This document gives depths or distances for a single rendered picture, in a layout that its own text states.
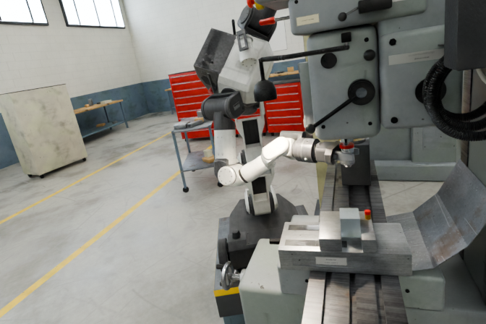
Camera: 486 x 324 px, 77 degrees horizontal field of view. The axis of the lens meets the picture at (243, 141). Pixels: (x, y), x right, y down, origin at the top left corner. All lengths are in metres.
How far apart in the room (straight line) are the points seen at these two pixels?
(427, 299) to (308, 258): 0.39
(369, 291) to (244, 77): 0.87
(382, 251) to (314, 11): 0.66
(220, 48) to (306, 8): 0.56
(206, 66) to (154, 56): 10.75
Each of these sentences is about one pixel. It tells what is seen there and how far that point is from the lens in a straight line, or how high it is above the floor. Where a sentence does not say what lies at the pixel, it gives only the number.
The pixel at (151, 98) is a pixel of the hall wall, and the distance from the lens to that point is 12.40.
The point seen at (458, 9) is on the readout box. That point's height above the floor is 1.62.
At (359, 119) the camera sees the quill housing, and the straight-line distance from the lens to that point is 0.94.
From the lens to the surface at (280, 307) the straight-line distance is 1.27.
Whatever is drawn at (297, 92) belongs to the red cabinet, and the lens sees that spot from 5.60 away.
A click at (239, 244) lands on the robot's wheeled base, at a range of 1.80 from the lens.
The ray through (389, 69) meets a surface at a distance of 0.90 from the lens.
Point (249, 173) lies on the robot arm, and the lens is 1.20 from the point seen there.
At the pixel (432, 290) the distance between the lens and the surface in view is 1.14.
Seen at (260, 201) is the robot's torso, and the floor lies 0.74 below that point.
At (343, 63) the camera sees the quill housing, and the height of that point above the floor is 1.54.
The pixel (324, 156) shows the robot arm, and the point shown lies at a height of 1.23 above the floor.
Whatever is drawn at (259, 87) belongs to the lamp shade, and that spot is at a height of 1.50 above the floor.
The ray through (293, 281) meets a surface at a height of 0.84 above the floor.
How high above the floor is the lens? 1.60
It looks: 16 degrees down
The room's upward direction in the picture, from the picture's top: 9 degrees counter-clockwise
